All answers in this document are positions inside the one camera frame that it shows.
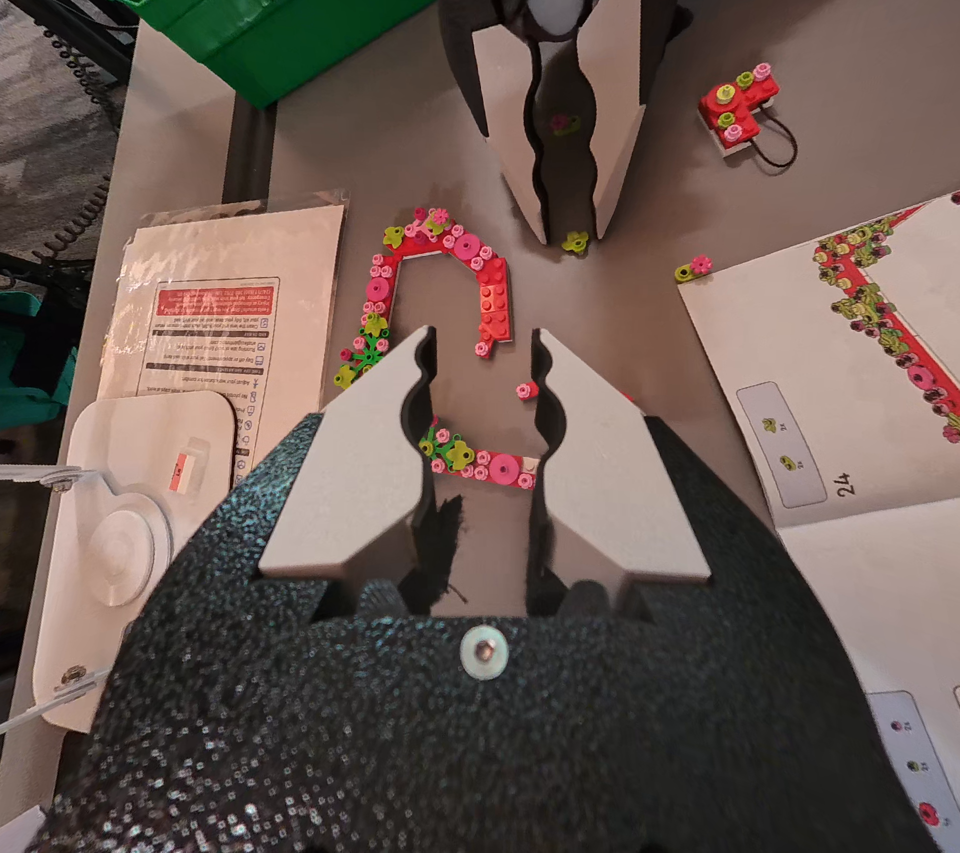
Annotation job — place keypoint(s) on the teal plastic container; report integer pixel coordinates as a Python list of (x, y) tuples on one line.
[(30, 358)]

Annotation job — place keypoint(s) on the white and wooden book stand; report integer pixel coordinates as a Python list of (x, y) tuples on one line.
[(150, 433)]

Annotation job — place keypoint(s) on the printed sheet in plastic sleeve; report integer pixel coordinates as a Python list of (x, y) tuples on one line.
[(225, 253)]

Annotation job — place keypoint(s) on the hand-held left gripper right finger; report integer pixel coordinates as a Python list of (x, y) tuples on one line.
[(615, 485)]

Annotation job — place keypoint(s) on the red flowered lego heart frame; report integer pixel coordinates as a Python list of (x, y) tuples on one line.
[(491, 298)]

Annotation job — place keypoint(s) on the small red lego stud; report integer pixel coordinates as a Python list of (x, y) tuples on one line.
[(527, 389)]

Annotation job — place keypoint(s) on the red lego corner piece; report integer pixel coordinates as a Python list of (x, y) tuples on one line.
[(731, 110)]

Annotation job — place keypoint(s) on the pink and lime lego flower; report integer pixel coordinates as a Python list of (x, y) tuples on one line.
[(564, 124), (691, 268)]

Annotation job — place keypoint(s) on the lego instruction booklet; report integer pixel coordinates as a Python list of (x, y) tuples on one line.
[(825, 568)]

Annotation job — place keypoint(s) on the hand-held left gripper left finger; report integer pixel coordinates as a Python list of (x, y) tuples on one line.
[(352, 478)]

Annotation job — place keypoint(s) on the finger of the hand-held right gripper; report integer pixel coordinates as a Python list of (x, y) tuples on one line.
[(615, 103), (502, 118)]

